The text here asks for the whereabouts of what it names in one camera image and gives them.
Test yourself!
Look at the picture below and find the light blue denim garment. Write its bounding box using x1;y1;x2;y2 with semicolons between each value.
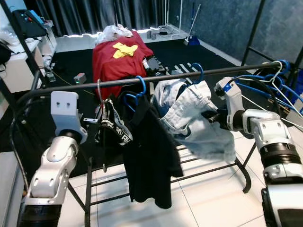
151;78;237;164

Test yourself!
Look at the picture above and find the blue plastic hanger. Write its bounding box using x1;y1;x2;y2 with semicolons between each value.
241;59;303;112
189;62;205;86
232;73;303;116
121;75;147;112

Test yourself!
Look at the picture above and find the small grey box device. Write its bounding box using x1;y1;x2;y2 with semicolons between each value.
73;72;87;85

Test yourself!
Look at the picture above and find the black metal clothes rack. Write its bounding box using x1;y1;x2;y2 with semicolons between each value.
12;61;303;227

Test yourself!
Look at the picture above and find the red shirt yellow print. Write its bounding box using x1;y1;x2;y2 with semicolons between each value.
92;31;154;100

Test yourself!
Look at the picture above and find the black shirt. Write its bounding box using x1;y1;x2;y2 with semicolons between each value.
109;95;185;210

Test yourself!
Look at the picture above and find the blue broom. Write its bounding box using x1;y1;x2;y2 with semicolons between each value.
184;4;202;46

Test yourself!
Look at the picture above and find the white low platform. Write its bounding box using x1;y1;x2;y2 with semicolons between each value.
52;24;190;52

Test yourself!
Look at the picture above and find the white desk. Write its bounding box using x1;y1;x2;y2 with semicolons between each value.
0;0;57;93

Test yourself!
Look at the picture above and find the black slanted pole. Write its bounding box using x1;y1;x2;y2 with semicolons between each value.
241;0;266;64
0;0;50;90

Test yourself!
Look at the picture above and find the grey cabinet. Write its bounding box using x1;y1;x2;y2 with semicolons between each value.
0;151;24;227

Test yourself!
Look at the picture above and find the dark curtain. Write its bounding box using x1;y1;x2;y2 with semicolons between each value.
24;0;171;37

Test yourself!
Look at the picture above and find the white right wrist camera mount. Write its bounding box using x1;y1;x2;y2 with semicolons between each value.
214;77;247;131

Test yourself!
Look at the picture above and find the white wire hanger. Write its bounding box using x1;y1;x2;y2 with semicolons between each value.
239;61;303;119

